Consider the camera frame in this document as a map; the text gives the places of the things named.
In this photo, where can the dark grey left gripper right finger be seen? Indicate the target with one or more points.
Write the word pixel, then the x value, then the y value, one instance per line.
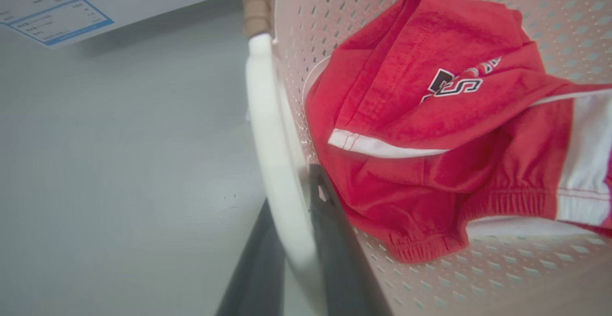
pixel 344 263

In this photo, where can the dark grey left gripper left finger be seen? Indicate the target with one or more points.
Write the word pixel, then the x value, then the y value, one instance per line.
pixel 258 277

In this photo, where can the red shirt with logo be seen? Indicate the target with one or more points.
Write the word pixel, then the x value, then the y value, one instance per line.
pixel 406 81

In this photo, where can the blue-edged energy label sticker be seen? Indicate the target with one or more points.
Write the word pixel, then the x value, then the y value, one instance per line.
pixel 52 15

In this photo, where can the beige perforated laundry basket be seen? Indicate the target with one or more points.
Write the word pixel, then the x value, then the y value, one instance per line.
pixel 277 153

